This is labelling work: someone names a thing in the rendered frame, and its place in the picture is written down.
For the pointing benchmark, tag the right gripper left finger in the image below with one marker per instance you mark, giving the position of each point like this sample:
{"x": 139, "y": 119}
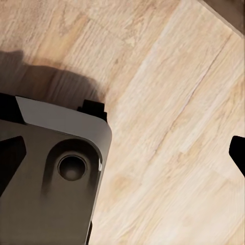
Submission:
{"x": 12, "y": 153}

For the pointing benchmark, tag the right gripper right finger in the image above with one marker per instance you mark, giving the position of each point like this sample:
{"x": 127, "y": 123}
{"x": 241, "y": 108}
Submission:
{"x": 237, "y": 152}

